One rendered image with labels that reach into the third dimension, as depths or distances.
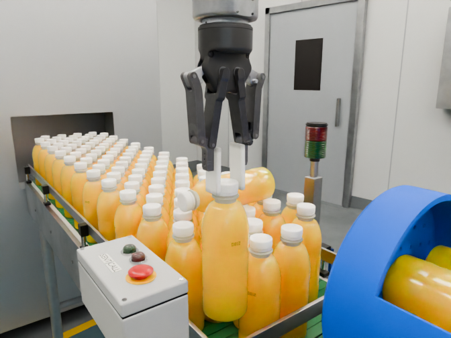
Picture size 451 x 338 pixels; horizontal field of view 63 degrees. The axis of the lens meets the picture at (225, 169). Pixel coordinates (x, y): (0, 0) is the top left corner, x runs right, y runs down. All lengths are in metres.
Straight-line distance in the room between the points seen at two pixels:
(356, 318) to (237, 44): 0.36
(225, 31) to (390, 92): 3.53
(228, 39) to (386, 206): 0.29
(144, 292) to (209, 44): 0.34
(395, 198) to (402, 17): 3.54
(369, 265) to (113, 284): 0.34
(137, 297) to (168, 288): 0.04
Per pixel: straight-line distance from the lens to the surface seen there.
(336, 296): 0.48
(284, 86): 4.54
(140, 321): 0.54
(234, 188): 0.54
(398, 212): 0.49
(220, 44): 0.50
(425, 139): 3.89
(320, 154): 1.08
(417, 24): 3.94
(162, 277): 0.56
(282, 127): 4.58
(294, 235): 0.67
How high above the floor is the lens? 1.38
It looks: 13 degrees down
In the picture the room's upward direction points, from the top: straight up
